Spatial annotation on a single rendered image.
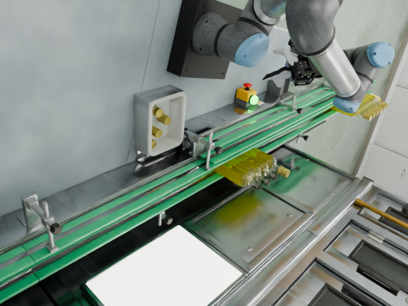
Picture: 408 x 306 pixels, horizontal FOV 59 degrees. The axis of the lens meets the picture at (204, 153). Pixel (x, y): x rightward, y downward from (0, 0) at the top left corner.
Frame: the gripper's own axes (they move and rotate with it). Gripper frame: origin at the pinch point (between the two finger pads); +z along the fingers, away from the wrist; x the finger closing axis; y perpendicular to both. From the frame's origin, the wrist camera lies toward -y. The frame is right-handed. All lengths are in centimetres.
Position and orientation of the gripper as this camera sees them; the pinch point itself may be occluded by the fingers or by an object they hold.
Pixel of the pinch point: (266, 64)
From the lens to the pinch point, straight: 120.7
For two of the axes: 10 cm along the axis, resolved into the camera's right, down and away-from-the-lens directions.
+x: -0.7, 3.9, 9.2
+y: 1.8, 9.1, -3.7
